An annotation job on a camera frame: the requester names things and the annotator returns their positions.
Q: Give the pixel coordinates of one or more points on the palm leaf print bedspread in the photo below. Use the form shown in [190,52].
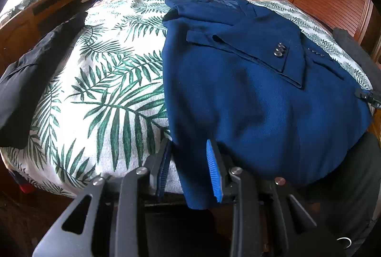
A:
[103,112]

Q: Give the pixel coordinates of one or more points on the dark grey garment at right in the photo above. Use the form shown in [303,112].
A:
[352,48]

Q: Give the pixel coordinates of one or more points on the navy blue suit jacket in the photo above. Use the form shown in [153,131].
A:
[247,78]

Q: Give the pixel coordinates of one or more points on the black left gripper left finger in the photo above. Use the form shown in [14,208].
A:
[159,168]

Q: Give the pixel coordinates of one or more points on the long wooden desk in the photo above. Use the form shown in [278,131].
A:
[22,32]

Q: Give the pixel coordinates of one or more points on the black garment on bed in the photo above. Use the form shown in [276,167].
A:
[24,81]

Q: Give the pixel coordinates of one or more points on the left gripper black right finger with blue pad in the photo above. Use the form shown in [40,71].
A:
[219,164]

